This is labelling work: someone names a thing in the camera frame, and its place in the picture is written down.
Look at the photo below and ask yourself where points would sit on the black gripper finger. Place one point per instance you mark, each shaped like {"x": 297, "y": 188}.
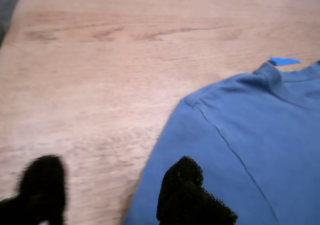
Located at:
{"x": 182, "y": 197}
{"x": 42, "y": 185}

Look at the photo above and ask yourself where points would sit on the blue printed T-shirt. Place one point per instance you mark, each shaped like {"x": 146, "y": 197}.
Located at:
{"x": 237, "y": 135}

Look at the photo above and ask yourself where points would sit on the blue tape strip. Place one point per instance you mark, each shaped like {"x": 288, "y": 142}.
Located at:
{"x": 283, "y": 60}

